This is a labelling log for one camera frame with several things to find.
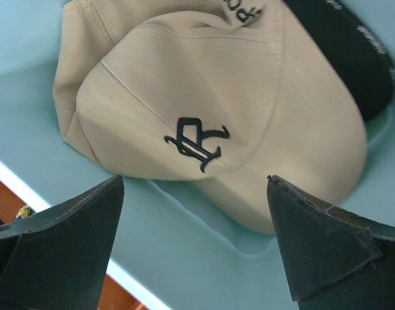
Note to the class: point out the tan baseball cap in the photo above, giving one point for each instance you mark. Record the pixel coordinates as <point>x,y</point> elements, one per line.
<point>217,93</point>

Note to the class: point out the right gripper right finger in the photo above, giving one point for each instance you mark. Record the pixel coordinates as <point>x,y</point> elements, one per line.
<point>333,258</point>

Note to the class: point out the rolled green belt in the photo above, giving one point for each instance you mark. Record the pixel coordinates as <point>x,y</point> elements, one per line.
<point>24,212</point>

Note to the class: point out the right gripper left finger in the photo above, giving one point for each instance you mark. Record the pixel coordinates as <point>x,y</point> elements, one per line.
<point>57,258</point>

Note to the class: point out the black baseball cap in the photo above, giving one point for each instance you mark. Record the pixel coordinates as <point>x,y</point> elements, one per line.
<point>353,49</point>

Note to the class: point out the teal plastic bin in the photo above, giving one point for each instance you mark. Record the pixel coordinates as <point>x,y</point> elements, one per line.
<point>173,248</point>

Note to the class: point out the wooden compartment tray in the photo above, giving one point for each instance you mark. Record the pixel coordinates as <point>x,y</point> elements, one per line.
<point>113,296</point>

